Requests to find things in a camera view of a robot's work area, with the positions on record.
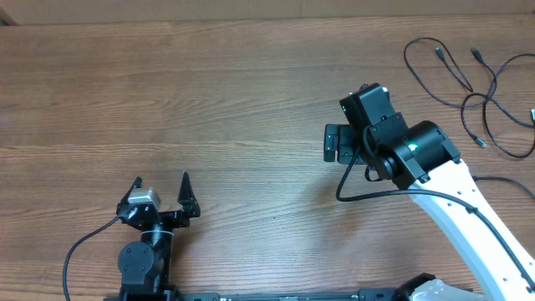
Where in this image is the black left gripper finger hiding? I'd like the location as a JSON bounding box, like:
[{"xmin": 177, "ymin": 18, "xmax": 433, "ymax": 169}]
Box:
[
  {"xmin": 116, "ymin": 176, "xmax": 143, "ymax": 213},
  {"xmin": 177, "ymin": 171, "xmax": 201, "ymax": 218}
]

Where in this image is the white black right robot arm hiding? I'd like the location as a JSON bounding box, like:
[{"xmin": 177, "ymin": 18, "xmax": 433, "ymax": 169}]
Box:
[{"xmin": 324, "ymin": 84, "xmax": 534, "ymax": 300}]

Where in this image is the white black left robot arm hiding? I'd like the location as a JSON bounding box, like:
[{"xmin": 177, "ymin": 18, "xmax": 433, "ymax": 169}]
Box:
[{"xmin": 115, "ymin": 172, "xmax": 201, "ymax": 301}]

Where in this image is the black left camera cable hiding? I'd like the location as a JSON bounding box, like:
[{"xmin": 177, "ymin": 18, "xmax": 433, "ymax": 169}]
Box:
[{"xmin": 62, "ymin": 215, "xmax": 122, "ymax": 301}]

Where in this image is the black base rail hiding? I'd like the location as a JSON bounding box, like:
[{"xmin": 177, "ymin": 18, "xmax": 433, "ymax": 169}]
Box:
[{"xmin": 104, "ymin": 273, "xmax": 486, "ymax": 301}]

